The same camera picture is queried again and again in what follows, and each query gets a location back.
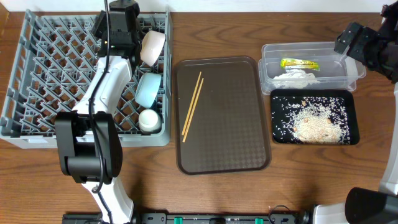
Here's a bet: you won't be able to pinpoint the pink bowl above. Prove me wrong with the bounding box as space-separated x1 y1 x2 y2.
140 30 166 67

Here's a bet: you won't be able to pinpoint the light blue bowl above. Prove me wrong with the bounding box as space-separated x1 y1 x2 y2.
135 73 162 109

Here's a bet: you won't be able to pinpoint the white cup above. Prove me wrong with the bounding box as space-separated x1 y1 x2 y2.
139 109 162 134

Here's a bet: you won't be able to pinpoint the white paper napkin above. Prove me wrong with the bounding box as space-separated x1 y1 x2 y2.
272 69 320 89

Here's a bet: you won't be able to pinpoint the green snack wrapper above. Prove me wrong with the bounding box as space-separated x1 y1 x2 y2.
280 58 320 71

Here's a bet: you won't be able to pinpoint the rice food scraps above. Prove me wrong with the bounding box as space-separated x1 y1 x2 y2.
271 96 351 144

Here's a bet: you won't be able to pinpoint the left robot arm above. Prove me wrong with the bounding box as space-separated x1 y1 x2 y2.
55 1 141 223

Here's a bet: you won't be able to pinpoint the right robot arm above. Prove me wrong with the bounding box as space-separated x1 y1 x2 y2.
309 2 397 223

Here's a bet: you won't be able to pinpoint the clear plastic waste bin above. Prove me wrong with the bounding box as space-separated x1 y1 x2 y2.
258 42 366 95

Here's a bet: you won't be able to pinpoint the black rectangular tray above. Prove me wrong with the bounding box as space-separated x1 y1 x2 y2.
271 90 360 145

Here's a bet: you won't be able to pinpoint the dark brown serving tray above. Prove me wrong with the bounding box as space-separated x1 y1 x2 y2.
173 56 271 175

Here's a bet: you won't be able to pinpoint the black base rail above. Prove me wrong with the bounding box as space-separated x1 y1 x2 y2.
61 212 312 224

